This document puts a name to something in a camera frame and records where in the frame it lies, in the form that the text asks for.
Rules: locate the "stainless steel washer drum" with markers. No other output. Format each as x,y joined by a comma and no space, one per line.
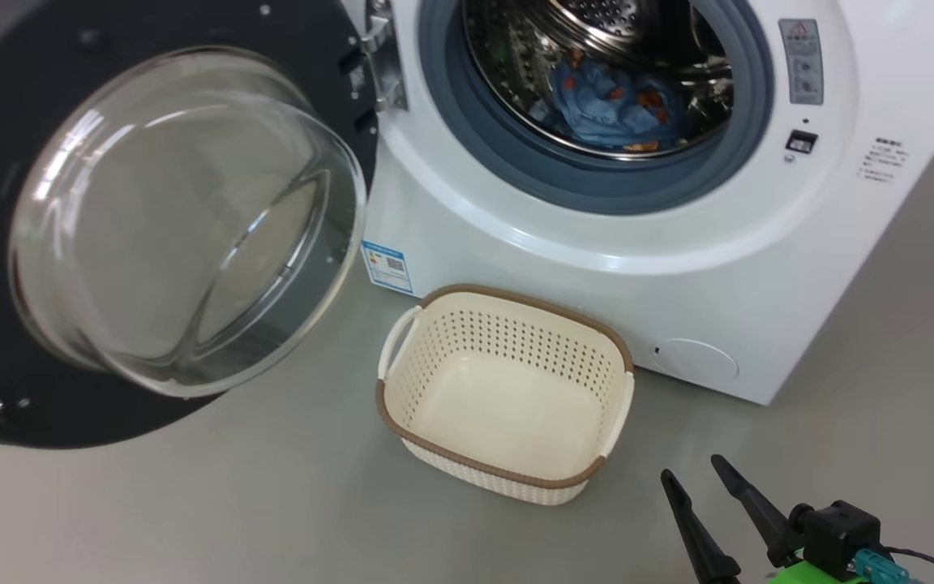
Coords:
516,65

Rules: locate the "blue energy label sticker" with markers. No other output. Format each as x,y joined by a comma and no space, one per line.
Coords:
387,267

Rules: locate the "black door lock socket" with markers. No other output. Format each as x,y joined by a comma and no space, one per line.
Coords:
801,142

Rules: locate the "round white filter cover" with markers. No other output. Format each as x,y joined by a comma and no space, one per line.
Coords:
698,361

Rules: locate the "right green black gripper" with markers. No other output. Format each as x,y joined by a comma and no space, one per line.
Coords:
840,531

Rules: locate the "white front-load washing machine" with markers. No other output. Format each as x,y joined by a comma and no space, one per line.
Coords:
678,284

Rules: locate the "cream perforated laundry basket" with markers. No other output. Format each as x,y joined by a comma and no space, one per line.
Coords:
507,405

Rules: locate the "small printed text label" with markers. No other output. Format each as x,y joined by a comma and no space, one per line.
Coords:
883,161

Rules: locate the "metal door hinge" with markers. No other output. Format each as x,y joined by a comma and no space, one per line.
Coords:
386,65

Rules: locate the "grey warning sticker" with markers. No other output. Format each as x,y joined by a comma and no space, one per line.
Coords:
801,61

